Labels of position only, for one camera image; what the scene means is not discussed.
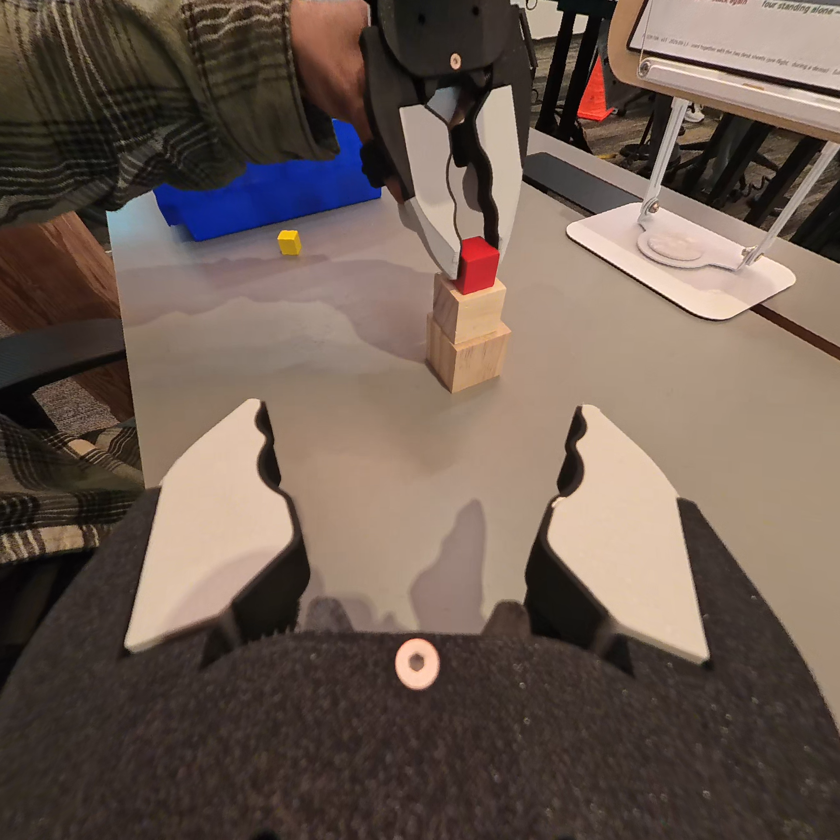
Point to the brown wooden panel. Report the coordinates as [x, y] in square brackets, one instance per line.
[65, 275]

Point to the person's left hand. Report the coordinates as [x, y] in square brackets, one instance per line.
[328, 65]

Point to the instruction sheet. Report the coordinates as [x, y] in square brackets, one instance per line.
[741, 33]

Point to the person's left forearm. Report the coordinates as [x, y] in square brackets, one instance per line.
[144, 98]

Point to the red wooden cube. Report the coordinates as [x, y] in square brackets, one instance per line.
[476, 266]

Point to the orange traffic cone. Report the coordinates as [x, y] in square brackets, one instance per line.
[596, 95]

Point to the yellow wooden cube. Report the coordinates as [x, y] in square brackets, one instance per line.
[289, 242]

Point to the black chair armrest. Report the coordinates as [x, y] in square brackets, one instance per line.
[59, 354]

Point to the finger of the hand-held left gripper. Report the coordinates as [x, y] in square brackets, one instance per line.
[499, 144]
[426, 177]

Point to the medium plain wooden cube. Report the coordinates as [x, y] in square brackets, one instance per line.
[469, 308]

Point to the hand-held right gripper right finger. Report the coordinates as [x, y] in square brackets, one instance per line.
[623, 564]

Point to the white document stand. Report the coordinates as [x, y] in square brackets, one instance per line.
[689, 262]

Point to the person's plaid shirt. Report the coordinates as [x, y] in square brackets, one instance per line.
[59, 485]

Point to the blue plastic bin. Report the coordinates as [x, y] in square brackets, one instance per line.
[275, 190]

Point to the large plain wooden cube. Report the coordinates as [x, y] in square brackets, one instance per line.
[469, 361]

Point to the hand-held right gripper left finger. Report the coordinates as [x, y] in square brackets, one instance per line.
[210, 551]

